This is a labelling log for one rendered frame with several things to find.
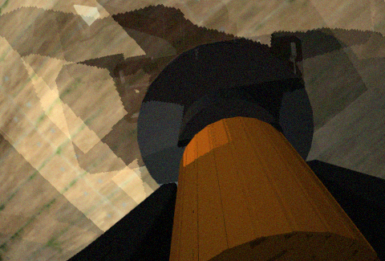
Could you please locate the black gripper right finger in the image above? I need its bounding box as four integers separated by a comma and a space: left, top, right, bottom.
306, 161, 385, 261

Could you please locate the orange cylinder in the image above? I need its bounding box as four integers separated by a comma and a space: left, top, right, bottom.
169, 116, 381, 261

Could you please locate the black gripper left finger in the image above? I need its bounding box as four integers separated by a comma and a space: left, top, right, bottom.
67, 183, 176, 261

